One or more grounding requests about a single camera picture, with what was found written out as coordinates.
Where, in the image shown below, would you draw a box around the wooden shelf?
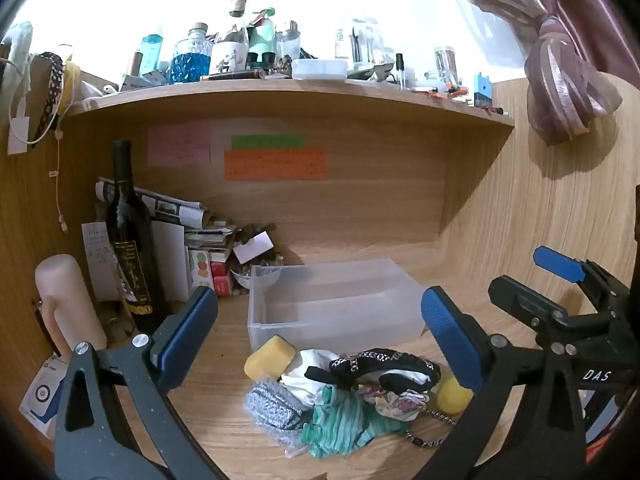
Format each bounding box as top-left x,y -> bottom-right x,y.
65,77 -> 516,128

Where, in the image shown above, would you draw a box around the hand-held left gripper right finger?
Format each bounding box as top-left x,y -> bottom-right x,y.
410,286 -> 588,480

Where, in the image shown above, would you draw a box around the handwritten white note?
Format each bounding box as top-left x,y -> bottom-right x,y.
81,221 -> 121,303

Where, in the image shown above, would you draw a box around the silver chain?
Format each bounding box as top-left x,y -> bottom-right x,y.
405,407 -> 458,448

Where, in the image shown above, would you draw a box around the white lidded plastic container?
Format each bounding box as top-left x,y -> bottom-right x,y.
291,58 -> 348,82

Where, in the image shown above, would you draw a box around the small glass jar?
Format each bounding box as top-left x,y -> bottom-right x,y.
275,21 -> 303,61

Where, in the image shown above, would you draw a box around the bowl of pebbles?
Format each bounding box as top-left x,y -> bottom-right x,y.
230,255 -> 283,291

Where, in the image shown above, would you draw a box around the pink sticky note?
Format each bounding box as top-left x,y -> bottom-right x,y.
147,121 -> 212,166

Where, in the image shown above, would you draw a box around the clear corked bottle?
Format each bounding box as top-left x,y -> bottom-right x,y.
210,0 -> 251,75

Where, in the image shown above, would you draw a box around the yellow block sponge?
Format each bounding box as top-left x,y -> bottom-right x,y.
244,336 -> 298,381

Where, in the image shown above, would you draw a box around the clear glass with tools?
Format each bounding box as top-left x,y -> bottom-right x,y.
350,19 -> 386,68

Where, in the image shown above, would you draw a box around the glass bottle with blue beads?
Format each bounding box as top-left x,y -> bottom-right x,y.
170,22 -> 213,85

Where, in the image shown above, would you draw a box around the small white card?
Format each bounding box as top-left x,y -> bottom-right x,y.
232,232 -> 275,264

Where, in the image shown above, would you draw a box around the small blue box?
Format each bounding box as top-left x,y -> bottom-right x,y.
472,72 -> 493,108

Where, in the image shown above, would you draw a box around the dark wine bottle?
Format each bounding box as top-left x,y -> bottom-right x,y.
105,140 -> 168,336

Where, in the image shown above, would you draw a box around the white hanging cord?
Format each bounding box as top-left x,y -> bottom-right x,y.
50,110 -> 68,233

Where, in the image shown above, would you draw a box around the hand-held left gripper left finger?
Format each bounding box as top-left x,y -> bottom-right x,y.
54,286 -> 236,480

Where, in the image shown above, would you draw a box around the orange sticky note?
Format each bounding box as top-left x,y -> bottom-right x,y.
223,147 -> 328,182

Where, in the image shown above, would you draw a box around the green sticky note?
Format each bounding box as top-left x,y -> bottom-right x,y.
231,135 -> 305,150

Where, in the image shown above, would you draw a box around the orange pens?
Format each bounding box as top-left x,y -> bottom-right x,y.
415,85 -> 471,98

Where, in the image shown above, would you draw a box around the grey knitted cloth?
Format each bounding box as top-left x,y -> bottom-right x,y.
245,379 -> 313,458

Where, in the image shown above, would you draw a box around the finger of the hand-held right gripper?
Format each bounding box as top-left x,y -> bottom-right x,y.
533,246 -> 632,311
488,275 -> 567,346

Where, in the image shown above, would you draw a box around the round glass jar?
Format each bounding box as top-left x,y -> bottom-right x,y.
432,46 -> 458,83

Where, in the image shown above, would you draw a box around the yellow round sponge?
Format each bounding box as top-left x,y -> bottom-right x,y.
436,377 -> 474,415

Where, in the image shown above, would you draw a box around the blue liquid bottle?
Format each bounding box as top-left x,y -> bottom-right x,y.
135,35 -> 165,73

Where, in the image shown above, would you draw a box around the blue and white box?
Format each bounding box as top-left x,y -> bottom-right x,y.
19,355 -> 71,436

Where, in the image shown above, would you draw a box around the white face mask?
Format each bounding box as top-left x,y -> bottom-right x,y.
280,349 -> 341,408

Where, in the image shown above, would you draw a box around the black dotted hanging headband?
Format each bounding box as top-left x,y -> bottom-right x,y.
27,51 -> 66,146

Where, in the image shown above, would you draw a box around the green striped sock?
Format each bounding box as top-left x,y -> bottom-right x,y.
300,385 -> 408,460

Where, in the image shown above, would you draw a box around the folded newspaper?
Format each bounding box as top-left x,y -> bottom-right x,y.
95,176 -> 210,226

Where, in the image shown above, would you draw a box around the floral sock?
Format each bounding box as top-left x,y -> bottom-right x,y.
357,385 -> 431,422

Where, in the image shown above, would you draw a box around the black patterned headband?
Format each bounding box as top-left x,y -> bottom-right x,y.
305,347 -> 442,396

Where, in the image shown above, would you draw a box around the white hanging tag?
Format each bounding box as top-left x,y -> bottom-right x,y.
7,116 -> 28,155

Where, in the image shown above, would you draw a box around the clear plastic storage box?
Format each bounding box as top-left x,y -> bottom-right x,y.
247,258 -> 426,352

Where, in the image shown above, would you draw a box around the small red box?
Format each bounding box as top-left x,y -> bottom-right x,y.
210,260 -> 235,297

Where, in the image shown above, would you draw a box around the mauve tied curtain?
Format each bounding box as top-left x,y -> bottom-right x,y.
435,0 -> 640,146

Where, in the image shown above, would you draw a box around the brown pen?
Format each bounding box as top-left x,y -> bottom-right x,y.
202,70 -> 266,81

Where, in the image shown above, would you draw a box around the mint green pump bottle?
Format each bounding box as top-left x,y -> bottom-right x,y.
247,7 -> 278,68

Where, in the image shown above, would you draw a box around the white board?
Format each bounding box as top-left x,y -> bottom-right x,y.
151,219 -> 191,302

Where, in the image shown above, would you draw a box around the yellow hanging band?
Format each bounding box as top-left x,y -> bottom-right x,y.
62,60 -> 81,106

